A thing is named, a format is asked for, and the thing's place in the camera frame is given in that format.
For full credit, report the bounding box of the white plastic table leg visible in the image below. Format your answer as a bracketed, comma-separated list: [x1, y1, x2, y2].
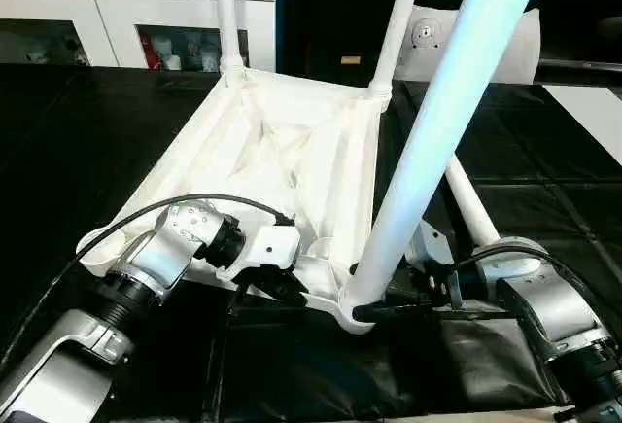
[444, 153, 501, 249]
[347, 0, 550, 310]
[212, 0, 244, 79]
[367, 0, 425, 103]

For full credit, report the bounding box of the white plastic table top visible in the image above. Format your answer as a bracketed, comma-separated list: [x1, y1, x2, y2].
[77, 66, 393, 336]

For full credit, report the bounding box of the black table mat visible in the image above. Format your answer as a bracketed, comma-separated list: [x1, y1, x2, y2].
[0, 62, 622, 419]

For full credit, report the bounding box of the white flat board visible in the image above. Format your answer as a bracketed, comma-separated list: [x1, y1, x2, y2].
[541, 83, 622, 166]

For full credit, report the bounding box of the black cabinet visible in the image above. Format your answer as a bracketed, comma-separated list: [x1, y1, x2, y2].
[274, 0, 414, 87]

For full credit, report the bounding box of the white cabinet with glass doors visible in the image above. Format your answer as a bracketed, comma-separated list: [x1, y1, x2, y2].
[0, 0, 278, 74]

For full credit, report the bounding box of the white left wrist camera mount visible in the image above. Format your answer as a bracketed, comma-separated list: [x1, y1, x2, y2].
[213, 225, 302, 288]

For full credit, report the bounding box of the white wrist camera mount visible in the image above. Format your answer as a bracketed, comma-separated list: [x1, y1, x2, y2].
[213, 225, 302, 288]
[405, 221, 463, 312]

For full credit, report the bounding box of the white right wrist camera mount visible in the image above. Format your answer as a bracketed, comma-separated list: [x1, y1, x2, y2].
[405, 221, 463, 312]

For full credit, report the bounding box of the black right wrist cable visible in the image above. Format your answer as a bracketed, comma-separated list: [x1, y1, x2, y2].
[451, 242, 613, 327]

